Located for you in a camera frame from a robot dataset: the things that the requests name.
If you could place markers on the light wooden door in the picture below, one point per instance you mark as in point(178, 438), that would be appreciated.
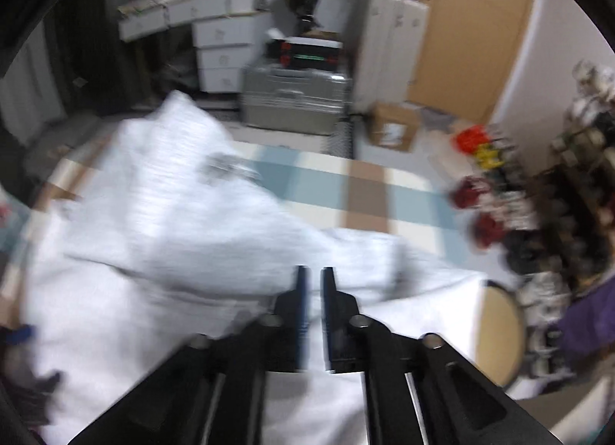
point(471, 31)

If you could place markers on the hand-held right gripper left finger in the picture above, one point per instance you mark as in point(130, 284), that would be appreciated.
point(302, 310)

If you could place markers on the purple plastic bag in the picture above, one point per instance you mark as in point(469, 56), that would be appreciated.
point(591, 325)

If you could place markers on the wooden shoe rack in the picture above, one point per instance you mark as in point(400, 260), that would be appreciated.
point(591, 161)

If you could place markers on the silver suitcase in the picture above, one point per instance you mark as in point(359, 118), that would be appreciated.
point(293, 99)

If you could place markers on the black red striped shoe box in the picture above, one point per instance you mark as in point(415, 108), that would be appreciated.
point(307, 53)

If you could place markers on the orange plastic bag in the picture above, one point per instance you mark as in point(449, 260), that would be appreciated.
point(470, 138)

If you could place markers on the white drawer desk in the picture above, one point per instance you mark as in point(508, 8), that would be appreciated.
point(221, 41)

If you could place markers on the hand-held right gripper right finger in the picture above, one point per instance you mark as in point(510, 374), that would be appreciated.
point(326, 320)

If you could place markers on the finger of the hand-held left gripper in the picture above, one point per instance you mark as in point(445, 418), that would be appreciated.
point(21, 334)

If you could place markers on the round beige bin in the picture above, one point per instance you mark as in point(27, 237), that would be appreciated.
point(502, 334)

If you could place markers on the red sneaker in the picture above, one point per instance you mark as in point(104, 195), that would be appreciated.
point(487, 229)
point(466, 192)

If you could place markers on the yellow sneakers pair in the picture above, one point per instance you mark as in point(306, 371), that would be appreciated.
point(487, 156)

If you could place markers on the brown labelled cardboard box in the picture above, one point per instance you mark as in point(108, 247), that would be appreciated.
point(391, 127)

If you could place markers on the beige blue checked bed sheet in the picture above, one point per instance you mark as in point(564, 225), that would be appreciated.
point(365, 195)

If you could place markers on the light grey hoodie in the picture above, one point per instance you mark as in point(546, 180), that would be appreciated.
point(192, 243)

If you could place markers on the pile of scattered shoes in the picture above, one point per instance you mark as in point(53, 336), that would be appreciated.
point(523, 214)

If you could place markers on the grey dotted rug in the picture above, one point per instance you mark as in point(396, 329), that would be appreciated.
point(342, 139)

